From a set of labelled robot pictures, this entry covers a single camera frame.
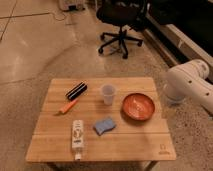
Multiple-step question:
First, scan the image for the white plastic bottle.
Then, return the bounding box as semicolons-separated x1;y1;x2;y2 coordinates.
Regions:
72;120;84;160

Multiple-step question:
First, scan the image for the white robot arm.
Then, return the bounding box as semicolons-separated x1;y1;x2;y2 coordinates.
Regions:
163;59;213;115

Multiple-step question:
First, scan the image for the orange ceramic bowl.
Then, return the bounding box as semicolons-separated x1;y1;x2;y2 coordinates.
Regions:
122;93;155;121

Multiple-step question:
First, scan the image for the black rectangular case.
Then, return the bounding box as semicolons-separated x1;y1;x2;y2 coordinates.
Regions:
66;82;87;101

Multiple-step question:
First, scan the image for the wooden table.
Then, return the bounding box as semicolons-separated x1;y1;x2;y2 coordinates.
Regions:
26;77;176;168

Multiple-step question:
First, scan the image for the orange marker pen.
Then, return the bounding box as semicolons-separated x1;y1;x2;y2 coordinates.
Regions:
58;99;78;114

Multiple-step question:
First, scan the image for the blue sponge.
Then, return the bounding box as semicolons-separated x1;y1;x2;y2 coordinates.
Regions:
94;117;116;136

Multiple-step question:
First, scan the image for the black office chair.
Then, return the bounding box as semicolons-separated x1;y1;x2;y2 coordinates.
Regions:
96;0;148;59

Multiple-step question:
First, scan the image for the long white bench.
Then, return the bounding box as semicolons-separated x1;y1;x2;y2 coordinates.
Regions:
142;13;213;83

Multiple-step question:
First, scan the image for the white device on floor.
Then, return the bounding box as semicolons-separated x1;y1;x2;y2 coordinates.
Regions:
58;0;85;11

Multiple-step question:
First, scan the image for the dark floor cable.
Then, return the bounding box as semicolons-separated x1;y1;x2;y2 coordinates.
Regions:
0;0;68;42

